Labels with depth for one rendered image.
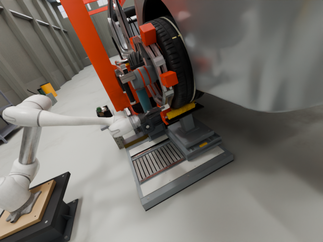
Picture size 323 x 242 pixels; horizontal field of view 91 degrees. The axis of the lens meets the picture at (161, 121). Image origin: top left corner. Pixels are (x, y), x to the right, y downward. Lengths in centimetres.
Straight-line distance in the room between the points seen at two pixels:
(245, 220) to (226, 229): 13
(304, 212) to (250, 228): 32
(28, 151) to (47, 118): 44
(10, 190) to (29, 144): 31
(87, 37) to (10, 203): 135
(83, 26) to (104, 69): 36
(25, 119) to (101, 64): 80
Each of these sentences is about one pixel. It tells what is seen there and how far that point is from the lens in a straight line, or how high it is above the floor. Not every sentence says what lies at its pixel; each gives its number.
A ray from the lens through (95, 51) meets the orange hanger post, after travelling 164.
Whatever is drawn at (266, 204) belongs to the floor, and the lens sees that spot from 131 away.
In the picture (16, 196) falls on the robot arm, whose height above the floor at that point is 47.
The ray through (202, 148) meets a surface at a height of 15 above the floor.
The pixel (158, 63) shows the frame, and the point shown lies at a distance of 100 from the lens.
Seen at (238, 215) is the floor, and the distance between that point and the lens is 125.
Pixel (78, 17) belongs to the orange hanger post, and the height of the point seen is 139.
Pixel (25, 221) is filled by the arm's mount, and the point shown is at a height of 33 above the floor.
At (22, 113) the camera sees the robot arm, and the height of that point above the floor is 96.
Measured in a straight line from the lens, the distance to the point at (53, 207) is 148.
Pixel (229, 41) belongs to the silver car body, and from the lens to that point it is 67.
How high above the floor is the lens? 112
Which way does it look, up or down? 29 degrees down
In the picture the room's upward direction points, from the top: 20 degrees counter-clockwise
